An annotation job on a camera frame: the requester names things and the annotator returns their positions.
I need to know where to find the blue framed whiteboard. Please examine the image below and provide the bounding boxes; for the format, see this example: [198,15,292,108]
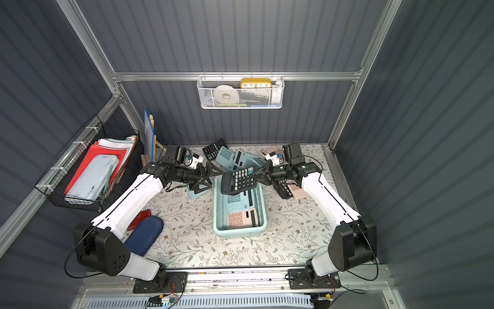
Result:
[144,109,156,162]

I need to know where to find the red stapler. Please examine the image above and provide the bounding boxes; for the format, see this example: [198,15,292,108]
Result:
[127,209,152,231]

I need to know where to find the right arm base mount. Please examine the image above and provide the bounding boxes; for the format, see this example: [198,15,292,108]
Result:
[284,268,341,290]

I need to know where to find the white wire wall basket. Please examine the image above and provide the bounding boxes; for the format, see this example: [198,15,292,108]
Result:
[197,75,285,109]

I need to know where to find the wooden easel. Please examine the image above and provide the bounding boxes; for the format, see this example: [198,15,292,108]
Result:
[141,132,165,166]

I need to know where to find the small circuit board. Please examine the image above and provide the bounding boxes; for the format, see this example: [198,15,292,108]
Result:
[145,294,177,308]

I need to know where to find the pink calculator back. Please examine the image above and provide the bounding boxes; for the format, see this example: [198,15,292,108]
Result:
[261,145,284,158]

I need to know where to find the navy blue case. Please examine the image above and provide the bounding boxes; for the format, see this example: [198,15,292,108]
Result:
[124,216,164,256]

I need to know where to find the red folder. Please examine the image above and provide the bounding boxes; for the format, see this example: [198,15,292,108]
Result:
[64,140,133,200]

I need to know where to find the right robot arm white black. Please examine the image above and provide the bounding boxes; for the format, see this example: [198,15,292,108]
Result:
[251,162,377,277]

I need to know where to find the black wire side basket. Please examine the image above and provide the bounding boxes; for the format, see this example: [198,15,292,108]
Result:
[36,117,144,212]

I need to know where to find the mint green storage box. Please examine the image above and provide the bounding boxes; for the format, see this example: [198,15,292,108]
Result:
[213,176,268,239]

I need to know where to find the floral table mat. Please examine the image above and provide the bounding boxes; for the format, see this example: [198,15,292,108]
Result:
[98,143,377,271]

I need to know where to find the black calculator under pink one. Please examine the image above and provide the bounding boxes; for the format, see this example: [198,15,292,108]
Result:
[274,180,293,200]

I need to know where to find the yellow clock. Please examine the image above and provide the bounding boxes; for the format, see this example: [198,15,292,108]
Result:
[240,77,272,90]

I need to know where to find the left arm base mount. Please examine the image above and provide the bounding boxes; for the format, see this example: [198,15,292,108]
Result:
[133,272,188,294]

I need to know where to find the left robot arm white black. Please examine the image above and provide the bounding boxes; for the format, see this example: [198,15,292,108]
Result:
[73,162,223,281]

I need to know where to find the large blue calculator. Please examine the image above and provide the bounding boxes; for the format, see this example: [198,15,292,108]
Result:
[226,190,254,213]

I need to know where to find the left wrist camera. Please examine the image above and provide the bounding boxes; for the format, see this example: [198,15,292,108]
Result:
[159,145,204,169]

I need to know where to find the white papers in basket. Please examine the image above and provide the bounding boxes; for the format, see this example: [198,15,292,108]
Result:
[95,135,138,175]

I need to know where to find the white tape roll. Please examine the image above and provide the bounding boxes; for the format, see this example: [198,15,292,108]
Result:
[213,85,239,105]

